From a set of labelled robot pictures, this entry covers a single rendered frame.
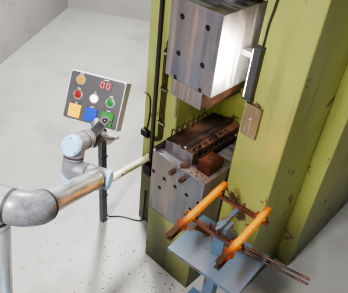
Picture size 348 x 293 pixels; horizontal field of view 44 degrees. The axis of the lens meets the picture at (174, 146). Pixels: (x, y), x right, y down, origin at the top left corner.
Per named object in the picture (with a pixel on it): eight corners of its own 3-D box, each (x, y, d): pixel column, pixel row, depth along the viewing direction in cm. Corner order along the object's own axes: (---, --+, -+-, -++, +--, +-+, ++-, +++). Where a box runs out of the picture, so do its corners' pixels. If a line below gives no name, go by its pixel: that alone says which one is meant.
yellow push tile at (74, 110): (78, 118, 247) (81, 105, 246) (66, 115, 248) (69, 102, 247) (80, 118, 248) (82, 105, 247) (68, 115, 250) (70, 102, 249)
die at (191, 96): (199, 110, 211) (202, 93, 205) (170, 93, 221) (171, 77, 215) (249, 84, 236) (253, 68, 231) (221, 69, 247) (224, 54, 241)
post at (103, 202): (102, 222, 315) (100, 96, 248) (99, 220, 317) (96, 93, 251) (107, 220, 317) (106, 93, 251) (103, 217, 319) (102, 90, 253)
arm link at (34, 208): (40, 204, 129) (118, 165, 194) (3, 193, 131) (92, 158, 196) (34, 240, 131) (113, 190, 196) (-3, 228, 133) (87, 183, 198)
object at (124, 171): (97, 193, 255) (96, 187, 252) (91, 189, 258) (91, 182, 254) (151, 162, 282) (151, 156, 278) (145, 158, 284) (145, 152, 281)
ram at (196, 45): (224, 106, 198) (240, 22, 174) (164, 73, 218) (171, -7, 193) (274, 78, 224) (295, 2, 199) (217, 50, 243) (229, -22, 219)
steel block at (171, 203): (194, 241, 249) (204, 185, 222) (148, 204, 268) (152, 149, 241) (250, 195, 283) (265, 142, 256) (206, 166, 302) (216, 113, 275)
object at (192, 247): (235, 299, 194) (236, 296, 193) (167, 250, 212) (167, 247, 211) (267, 258, 214) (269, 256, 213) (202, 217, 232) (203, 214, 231)
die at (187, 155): (191, 165, 233) (193, 153, 228) (164, 147, 243) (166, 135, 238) (238, 135, 258) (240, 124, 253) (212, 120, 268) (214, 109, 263)
